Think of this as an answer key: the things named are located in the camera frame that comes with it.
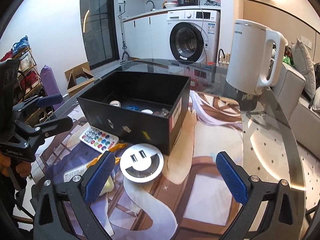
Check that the person's left hand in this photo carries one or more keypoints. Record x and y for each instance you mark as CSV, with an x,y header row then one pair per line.
x,y
22,170

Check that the round silver socket grommet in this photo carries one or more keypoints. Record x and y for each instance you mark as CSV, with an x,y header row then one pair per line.
x,y
141,161

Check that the yellow bottle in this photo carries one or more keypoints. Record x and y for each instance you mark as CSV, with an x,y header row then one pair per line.
x,y
164,4

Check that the white lower cabinets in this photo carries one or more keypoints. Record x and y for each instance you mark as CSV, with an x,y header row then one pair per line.
x,y
145,37

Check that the black cardboard box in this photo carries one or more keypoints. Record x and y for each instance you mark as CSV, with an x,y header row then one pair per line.
x,y
130,127

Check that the black glass door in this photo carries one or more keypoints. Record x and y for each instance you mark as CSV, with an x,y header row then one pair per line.
x,y
100,25

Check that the yellow plastic tool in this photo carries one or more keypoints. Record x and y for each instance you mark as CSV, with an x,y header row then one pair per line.
x,y
120,146

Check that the white washing machine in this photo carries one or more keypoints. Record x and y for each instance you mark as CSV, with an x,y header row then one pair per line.
x,y
192,17

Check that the watercolour paint palette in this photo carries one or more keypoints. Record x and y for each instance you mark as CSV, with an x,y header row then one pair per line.
x,y
98,137

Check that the white green labelled packet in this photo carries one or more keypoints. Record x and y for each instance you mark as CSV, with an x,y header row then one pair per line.
x,y
71,176

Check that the grey cushion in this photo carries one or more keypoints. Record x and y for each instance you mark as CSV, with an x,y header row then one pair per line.
x,y
303,65

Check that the white glue bottle red cap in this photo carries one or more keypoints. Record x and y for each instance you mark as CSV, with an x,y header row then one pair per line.
x,y
115,103

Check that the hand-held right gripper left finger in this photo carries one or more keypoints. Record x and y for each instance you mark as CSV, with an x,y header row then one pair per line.
x,y
98,177

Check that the grey sofa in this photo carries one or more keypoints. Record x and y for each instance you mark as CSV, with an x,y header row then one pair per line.
x,y
287,87

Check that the white bowl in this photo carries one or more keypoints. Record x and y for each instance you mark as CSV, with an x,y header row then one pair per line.
x,y
170,5

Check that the wicker basket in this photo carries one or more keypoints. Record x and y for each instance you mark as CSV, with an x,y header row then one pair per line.
x,y
225,59

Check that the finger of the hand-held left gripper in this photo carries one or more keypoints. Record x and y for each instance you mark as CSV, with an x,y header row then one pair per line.
x,y
48,100
57,125

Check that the clear blue plastic piece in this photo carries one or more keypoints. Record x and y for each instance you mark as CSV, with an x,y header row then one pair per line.
x,y
131,107

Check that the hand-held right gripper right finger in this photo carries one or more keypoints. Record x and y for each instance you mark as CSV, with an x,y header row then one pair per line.
x,y
231,180

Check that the mop with stand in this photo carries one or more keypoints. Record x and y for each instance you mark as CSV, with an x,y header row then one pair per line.
x,y
123,47

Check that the pile of cloth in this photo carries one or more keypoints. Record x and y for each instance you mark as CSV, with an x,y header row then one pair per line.
x,y
212,2

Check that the white wall switch panel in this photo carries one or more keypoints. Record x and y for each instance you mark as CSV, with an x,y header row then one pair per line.
x,y
306,42

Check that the printed table mat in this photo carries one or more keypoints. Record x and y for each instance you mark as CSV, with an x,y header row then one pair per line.
x,y
187,192

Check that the open brown cardboard box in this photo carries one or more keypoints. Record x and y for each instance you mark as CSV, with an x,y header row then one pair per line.
x,y
75,76

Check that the small white round cap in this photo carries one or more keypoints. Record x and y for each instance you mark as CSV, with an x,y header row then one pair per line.
x,y
146,110

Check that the purple rolled yoga mat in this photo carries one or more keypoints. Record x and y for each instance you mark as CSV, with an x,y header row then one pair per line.
x,y
50,85

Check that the black backpack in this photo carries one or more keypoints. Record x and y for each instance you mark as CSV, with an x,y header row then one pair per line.
x,y
317,76

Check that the white cushion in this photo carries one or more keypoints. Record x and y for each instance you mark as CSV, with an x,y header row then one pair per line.
x,y
316,100

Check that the green cloth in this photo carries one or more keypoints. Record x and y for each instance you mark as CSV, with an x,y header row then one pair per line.
x,y
288,60

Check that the white electric kettle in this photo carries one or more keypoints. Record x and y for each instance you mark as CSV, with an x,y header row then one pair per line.
x,y
250,55

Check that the black kitchen faucet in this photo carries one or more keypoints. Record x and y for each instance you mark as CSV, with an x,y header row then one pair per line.
x,y
150,2

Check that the shoe rack with shoes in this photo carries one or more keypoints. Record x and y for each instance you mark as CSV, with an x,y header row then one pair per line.
x,y
22,43

